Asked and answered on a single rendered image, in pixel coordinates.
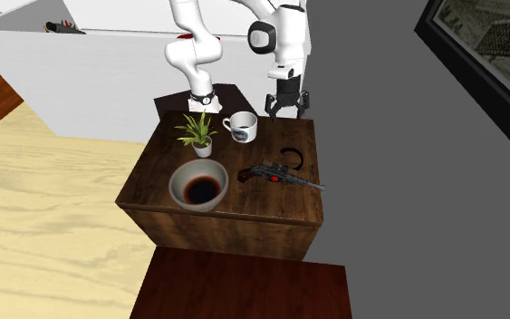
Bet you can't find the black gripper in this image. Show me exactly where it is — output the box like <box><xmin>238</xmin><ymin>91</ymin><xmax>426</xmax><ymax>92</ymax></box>
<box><xmin>265</xmin><ymin>74</ymin><xmax>311</xmax><ymax>121</ymax></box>

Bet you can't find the white printed mug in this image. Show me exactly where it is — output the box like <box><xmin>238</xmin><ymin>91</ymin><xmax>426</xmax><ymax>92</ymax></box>
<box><xmin>222</xmin><ymin>111</ymin><xmax>259</xmax><ymax>144</ymax></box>

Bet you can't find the black curved band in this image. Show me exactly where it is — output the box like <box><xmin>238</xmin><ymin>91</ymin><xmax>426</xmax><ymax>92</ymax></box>
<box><xmin>280</xmin><ymin>147</ymin><xmax>304</xmax><ymax>171</ymax></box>

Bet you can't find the dark robot stand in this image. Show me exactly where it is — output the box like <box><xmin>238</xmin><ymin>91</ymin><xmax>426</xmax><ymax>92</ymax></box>
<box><xmin>153</xmin><ymin>82</ymin><xmax>259</xmax><ymax>122</ymax></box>

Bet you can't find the dark toy pistol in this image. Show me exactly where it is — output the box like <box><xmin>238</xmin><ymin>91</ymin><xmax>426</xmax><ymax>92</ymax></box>
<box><xmin>236</xmin><ymin>159</ymin><xmax>326</xmax><ymax>192</ymax></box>

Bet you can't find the small potted green plant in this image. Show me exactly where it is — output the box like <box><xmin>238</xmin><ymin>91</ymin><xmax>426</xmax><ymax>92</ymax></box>
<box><xmin>174</xmin><ymin>110</ymin><xmax>218</xmax><ymax>160</ymax></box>

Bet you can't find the brown wooden chest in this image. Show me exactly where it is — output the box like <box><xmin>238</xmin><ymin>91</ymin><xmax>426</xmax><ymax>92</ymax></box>
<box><xmin>115</xmin><ymin>110</ymin><xmax>325</xmax><ymax>262</ymax></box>

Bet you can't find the white bowl with dark inside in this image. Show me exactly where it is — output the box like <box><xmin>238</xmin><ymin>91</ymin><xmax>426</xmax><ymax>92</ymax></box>
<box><xmin>168</xmin><ymin>158</ymin><xmax>229</xmax><ymax>213</ymax></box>

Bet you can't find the dark red wooden furniture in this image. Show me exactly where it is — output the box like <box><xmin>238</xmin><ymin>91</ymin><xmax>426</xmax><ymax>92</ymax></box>
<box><xmin>129</xmin><ymin>246</ymin><xmax>354</xmax><ymax>319</ymax></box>

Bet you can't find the black framed window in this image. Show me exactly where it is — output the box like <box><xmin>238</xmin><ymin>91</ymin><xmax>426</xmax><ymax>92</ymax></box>
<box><xmin>414</xmin><ymin>0</ymin><xmax>510</xmax><ymax>171</ymax></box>

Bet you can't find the black tray with coloured items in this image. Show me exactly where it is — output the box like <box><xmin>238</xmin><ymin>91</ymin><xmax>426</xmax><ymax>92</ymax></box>
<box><xmin>44</xmin><ymin>18</ymin><xmax>87</xmax><ymax>35</ymax></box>

